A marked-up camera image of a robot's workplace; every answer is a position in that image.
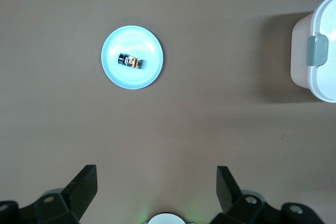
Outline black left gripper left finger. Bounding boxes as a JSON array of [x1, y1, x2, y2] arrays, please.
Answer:
[[0, 165, 98, 224]]

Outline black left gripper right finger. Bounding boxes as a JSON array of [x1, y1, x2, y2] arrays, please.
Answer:
[[212, 165, 326, 224]]

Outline orange black push-button switch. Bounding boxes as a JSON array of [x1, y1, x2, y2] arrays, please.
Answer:
[[117, 52, 146, 69]]

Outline white lidded storage box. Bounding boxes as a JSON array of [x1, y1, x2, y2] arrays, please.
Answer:
[[290, 0, 336, 103]]

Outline brown table mat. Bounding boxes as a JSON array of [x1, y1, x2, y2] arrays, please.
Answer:
[[0, 0, 336, 224]]

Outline light blue round plate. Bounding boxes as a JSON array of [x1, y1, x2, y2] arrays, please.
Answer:
[[101, 25, 164, 90]]

